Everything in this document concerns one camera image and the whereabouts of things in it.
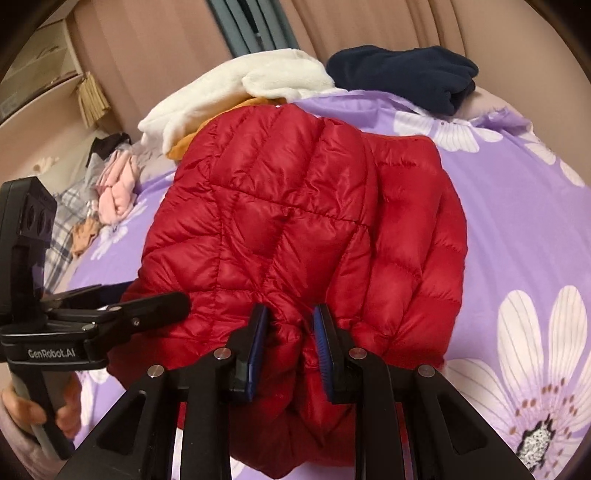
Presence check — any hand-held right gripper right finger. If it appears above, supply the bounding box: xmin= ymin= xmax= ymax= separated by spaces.
xmin=313 ymin=304 xmax=536 ymax=480

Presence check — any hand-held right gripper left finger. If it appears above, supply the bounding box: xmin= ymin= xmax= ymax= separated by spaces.
xmin=55 ymin=304 xmax=271 ymax=480

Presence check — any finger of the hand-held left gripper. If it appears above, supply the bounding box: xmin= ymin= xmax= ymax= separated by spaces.
xmin=83 ymin=292 xmax=191 ymax=344
xmin=41 ymin=285 xmax=105 ymax=309

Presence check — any red down jacket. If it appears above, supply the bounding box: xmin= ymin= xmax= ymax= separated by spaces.
xmin=107 ymin=104 xmax=469 ymax=478

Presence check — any person's left forearm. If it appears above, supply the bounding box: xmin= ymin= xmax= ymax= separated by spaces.
xmin=0 ymin=406 xmax=61 ymax=476

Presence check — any person's left hand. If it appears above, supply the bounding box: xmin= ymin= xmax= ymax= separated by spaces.
xmin=1 ymin=373 xmax=83 ymax=439

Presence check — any plaid cloth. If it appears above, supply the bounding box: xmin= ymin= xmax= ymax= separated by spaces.
xmin=44 ymin=187 xmax=100 ymax=289

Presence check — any small tan cloth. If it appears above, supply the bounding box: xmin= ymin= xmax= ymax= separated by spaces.
xmin=71 ymin=217 xmax=105 ymax=258

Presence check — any grey cloth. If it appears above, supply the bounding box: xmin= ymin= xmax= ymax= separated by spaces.
xmin=85 ymin=152 xmax=116 ymax=190

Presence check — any pink garment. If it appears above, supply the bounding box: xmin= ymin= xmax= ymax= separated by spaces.
xmin=95 ymin=151 xmax=139 ymax=227

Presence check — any black garment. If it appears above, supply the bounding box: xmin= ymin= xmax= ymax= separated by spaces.
xmin=87 ymin=133 xmax=133 ymax=169

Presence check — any greyish mauve bed cover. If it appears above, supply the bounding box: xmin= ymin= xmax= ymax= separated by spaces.
xmin=131 ymin=85 xmax=513 ymax=185

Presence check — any orange garment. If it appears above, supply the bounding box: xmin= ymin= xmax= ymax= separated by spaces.
xmin=166 ymin=95 xmax=287 ymax=161

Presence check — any beige curtain tassel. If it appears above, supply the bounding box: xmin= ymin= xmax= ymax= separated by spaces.
xmin=75 ymin=71 xmax=112 ymax=129

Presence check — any white fleece garment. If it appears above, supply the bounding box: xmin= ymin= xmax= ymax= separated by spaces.
xmin=137 ymin=47 xmax=335 ymax=153

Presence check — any purple floral bed sheet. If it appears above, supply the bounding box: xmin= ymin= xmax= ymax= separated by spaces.
xmin=69 ymin=90 xmax=591 ymax=480

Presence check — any beige curtain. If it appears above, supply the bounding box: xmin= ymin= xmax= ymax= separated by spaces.
xmin=69 ymin=0 xmax=591 ymax=162

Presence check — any navy fleece garment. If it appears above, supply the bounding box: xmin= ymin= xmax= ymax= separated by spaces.
xmin=325 ymin=45 xmax=479 ymax=116

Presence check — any beige wall shelf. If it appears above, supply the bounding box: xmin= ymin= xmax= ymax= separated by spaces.
xmin=0 ymin=9 xmax=86 ymax=130

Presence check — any dark window frame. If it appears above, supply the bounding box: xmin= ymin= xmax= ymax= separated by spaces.
xmin=207 ymin=0 xmax=301 ymax=58

